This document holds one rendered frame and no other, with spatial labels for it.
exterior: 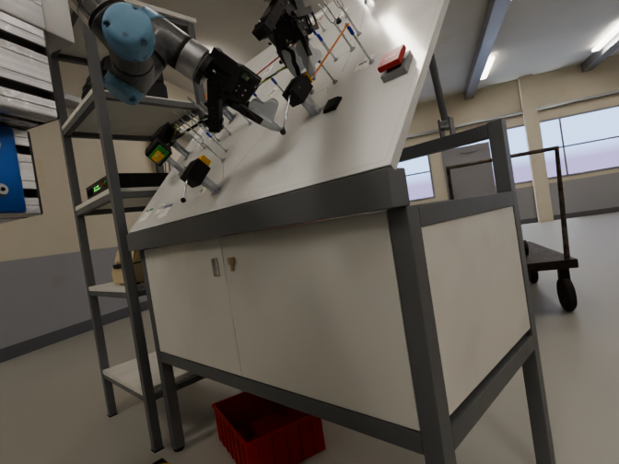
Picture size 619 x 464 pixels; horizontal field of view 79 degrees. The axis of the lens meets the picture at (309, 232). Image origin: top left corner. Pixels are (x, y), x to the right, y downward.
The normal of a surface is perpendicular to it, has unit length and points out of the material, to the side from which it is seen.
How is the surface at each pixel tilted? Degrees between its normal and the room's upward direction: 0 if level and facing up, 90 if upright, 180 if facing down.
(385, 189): 90
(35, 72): 90
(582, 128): 90
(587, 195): 90
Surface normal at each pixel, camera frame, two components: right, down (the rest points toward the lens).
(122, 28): 0.38, -0.04
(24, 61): 0.94, -0.14
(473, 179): -0.31, 0.07
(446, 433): 0.70, -0.10
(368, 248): -0.69, 0.12
